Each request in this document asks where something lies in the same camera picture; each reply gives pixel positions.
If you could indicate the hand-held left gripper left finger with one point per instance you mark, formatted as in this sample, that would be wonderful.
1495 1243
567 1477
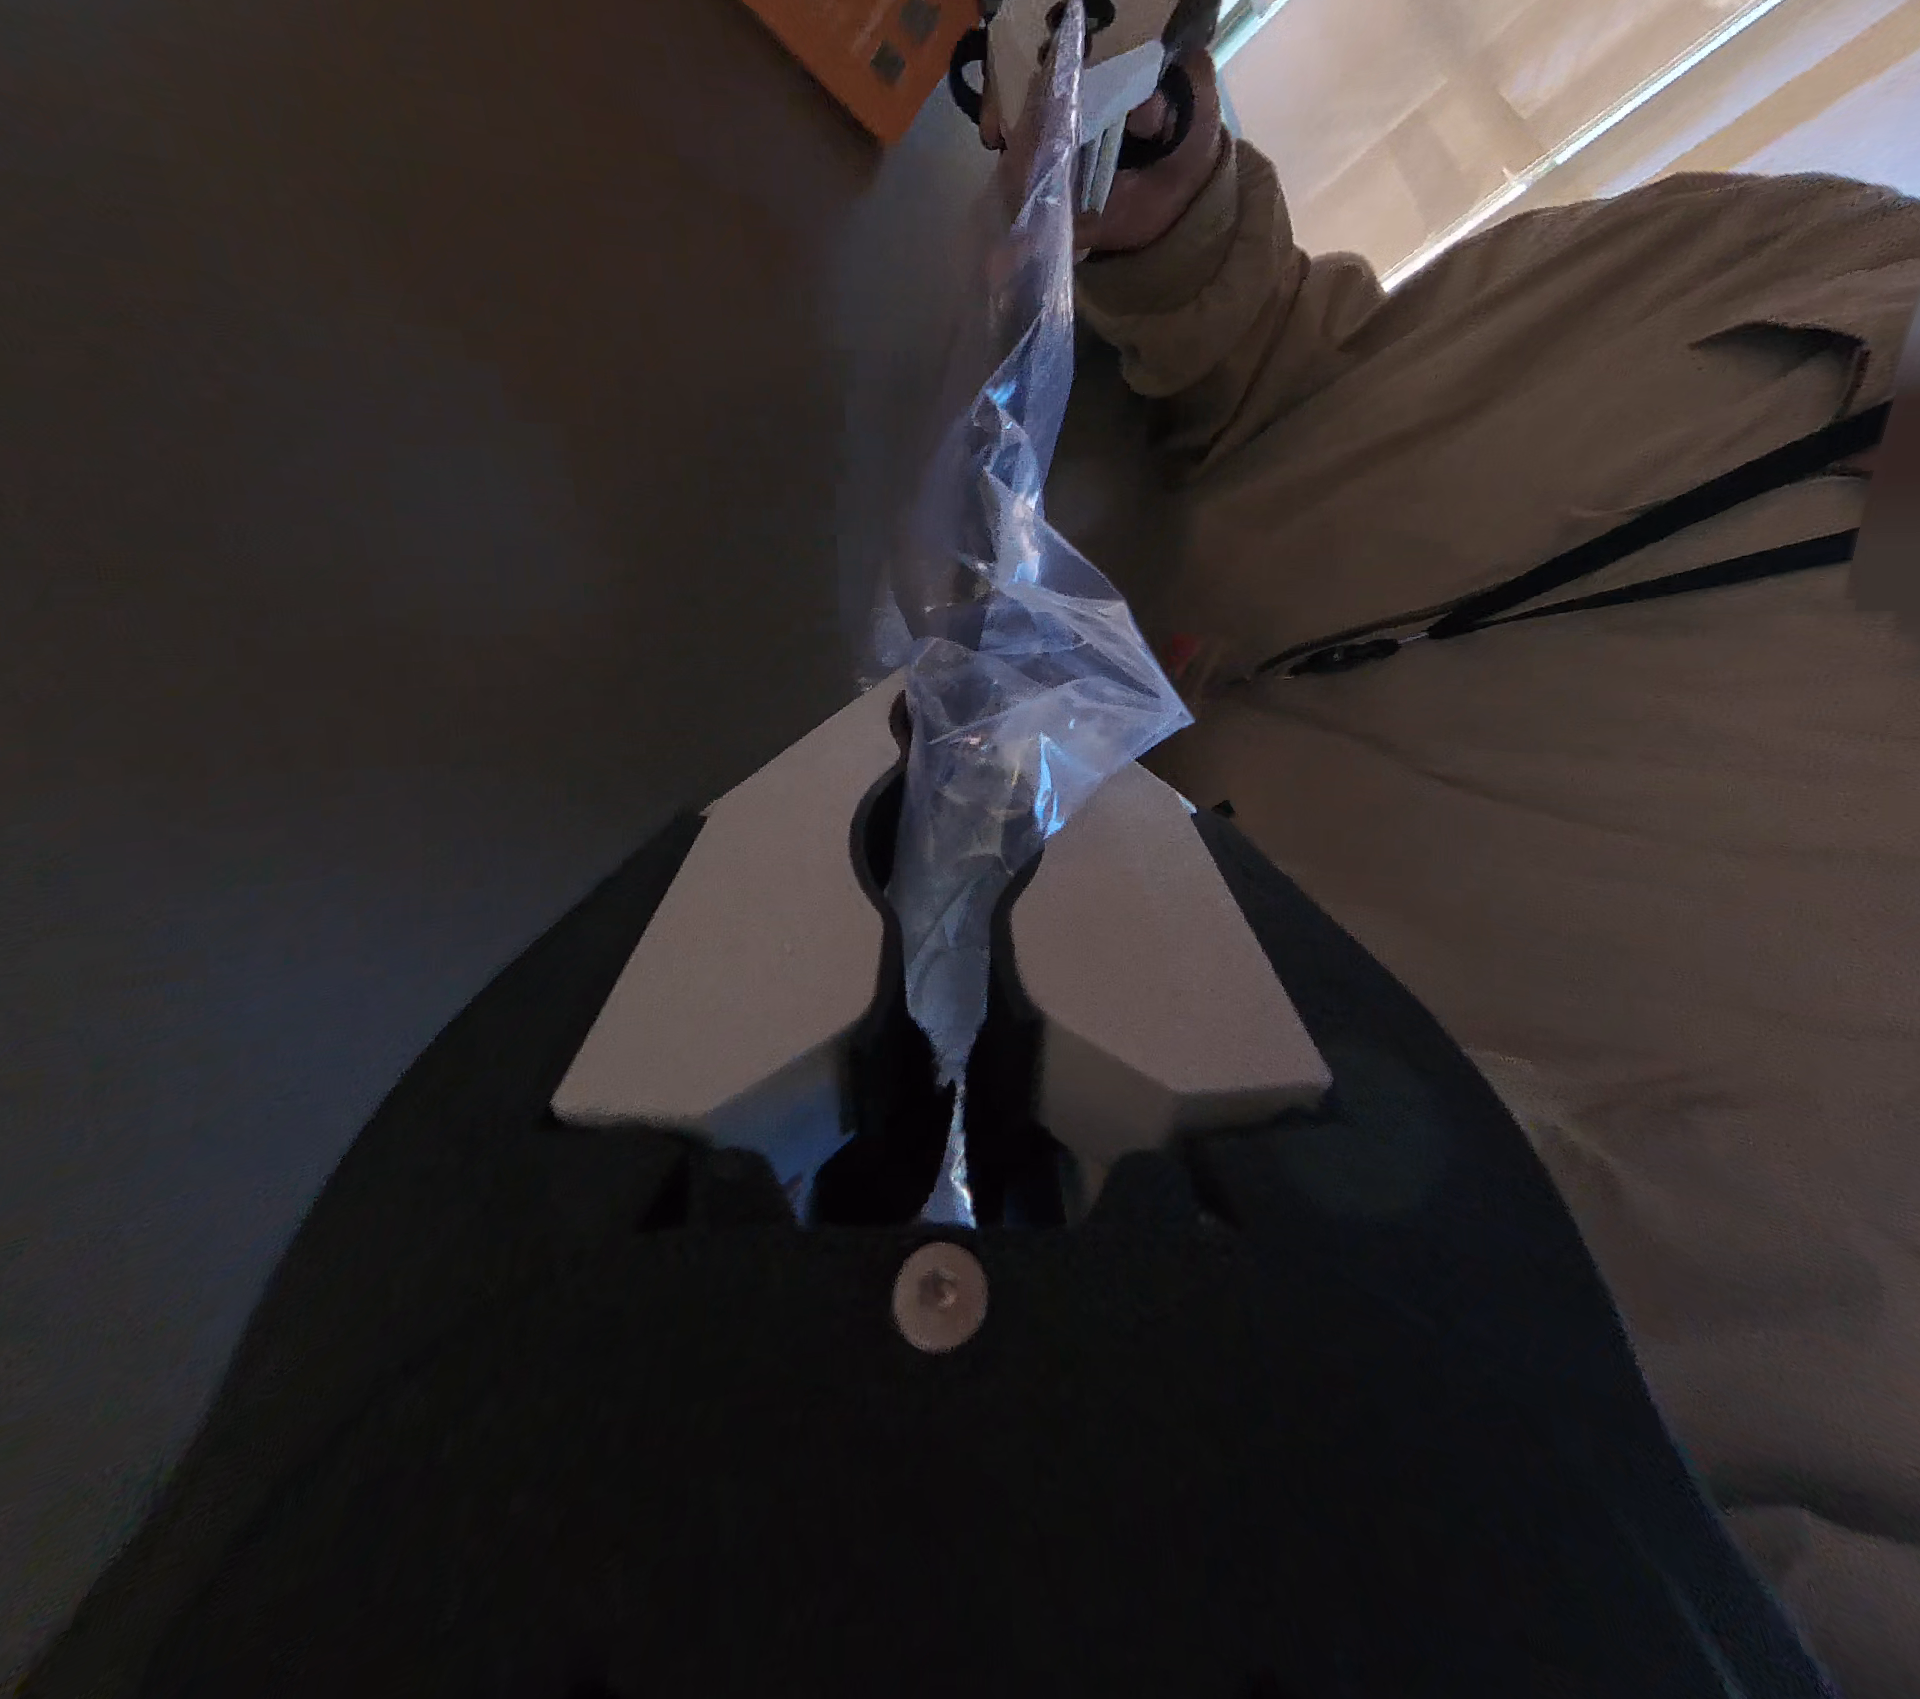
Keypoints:
721 964

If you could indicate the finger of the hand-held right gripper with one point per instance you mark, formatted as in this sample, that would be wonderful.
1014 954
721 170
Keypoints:
1133 26
1028 18

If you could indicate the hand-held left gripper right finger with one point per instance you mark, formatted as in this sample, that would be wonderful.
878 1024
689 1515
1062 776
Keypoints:
1185 980

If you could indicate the clear plastic bag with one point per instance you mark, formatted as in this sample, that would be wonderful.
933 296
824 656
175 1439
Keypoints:
1020 454

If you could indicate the person's right hand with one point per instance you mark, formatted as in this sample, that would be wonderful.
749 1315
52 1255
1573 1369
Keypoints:
1171 206

